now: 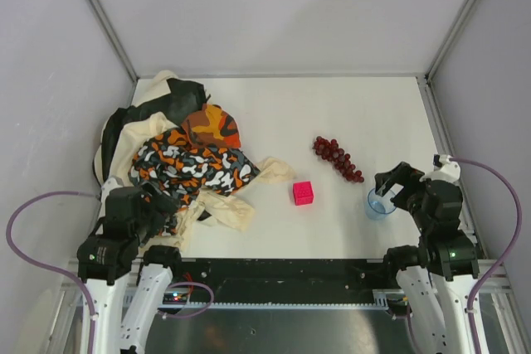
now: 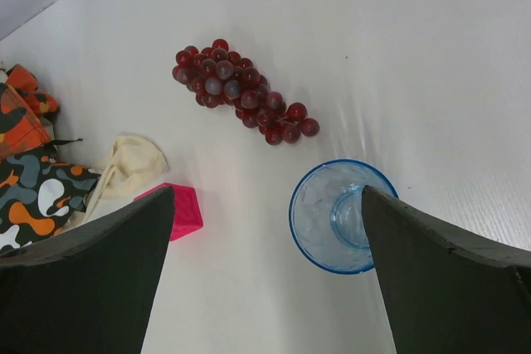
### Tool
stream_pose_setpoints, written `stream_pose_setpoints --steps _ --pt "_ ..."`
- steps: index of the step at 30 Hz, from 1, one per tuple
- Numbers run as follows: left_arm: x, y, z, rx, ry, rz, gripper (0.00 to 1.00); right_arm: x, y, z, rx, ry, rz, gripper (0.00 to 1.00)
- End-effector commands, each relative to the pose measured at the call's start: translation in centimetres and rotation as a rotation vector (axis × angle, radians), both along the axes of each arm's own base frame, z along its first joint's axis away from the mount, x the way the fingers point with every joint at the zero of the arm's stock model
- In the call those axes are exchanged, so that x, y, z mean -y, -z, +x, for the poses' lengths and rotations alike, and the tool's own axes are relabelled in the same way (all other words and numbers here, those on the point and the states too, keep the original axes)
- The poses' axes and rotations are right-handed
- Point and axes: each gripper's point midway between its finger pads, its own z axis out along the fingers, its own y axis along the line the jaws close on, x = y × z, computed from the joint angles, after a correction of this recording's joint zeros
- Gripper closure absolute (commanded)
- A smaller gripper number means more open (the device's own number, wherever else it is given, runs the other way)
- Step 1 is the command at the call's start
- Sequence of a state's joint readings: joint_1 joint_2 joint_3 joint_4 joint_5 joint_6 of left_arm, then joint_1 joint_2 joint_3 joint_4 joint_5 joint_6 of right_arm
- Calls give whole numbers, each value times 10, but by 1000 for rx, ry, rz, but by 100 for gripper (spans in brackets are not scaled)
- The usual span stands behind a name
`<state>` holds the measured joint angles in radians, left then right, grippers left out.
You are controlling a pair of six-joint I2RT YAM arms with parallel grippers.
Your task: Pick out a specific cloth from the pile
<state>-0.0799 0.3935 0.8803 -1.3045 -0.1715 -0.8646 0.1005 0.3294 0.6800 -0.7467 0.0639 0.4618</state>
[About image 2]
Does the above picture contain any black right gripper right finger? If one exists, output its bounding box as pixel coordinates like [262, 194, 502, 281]
[362, 186, 530, 353]

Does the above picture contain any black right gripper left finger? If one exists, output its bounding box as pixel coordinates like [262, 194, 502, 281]
[1, 187, 175, 353]

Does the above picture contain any black orange camouflage cloth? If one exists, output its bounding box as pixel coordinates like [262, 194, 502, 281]
[1, 140, 100, 255]

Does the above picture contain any cream white cloth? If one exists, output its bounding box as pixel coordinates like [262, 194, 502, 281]
[63, 134, 169, 231]

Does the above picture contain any pink plastic cube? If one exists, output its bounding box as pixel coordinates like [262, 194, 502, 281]
[134, 182, 203, 241]

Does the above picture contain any blue transparent plastic cup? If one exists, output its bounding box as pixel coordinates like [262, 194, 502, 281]
[289, 159, 398, 275]

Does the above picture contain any red grape bunch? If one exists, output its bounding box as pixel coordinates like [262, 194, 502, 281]
[172, 38, 320, 146]

